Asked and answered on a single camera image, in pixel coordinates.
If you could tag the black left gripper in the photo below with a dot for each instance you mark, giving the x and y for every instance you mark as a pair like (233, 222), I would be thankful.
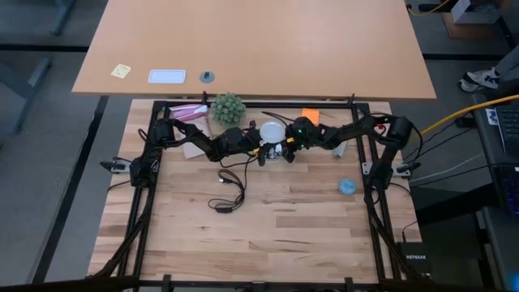
(237, 142)

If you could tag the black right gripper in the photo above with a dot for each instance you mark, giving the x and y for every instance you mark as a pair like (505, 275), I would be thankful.
(304, 134)

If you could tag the white reflector lightbulb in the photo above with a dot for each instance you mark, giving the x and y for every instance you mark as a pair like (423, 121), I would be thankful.
(272, 131)

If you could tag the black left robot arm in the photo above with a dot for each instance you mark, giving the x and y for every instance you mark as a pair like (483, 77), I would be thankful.
(182, 138)

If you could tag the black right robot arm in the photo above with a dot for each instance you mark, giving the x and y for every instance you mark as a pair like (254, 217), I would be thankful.
(365, 130)

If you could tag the orange sticky note pad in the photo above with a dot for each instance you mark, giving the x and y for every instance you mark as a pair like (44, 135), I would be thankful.
(311, 114)

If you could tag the artificial succulent in woven pot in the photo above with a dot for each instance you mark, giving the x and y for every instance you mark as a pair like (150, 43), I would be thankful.
(228, 108)

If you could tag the tan cardboard sheet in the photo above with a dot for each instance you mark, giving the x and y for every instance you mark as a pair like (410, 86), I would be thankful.
(194, 152)

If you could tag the pink and white packet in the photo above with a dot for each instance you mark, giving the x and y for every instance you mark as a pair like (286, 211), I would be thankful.
(188, 112)

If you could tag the blue crumpled ball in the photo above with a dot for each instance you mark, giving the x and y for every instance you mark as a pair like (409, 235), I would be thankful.
(347, 186)

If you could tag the light brown desk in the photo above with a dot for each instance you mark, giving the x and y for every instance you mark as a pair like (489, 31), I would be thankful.
(251, 48)

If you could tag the white rectangular card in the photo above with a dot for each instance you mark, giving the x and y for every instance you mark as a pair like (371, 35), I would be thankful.
(167, 76)

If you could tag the yellow sticky note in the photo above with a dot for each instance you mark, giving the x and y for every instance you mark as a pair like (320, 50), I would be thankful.
(120, 71)

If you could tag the person's shoe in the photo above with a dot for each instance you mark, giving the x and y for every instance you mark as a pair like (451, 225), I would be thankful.
(480, 79)

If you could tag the cardboard box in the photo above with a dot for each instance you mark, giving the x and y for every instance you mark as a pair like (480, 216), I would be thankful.
(470, 20)

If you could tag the black keyboard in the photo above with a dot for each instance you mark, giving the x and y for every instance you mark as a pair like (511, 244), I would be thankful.
(509, 130)

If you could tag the keyboard with blue backlight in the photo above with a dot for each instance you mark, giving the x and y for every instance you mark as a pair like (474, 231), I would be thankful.
(509, 190)

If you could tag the person's leg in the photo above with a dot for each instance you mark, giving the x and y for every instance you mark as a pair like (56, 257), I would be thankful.
(511, 65)

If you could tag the black aluminium table frame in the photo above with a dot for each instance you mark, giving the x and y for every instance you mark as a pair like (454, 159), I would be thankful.
(138, 227)

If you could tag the black Netgear network switch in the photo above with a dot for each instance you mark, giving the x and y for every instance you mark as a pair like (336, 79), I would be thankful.
(415, 259)

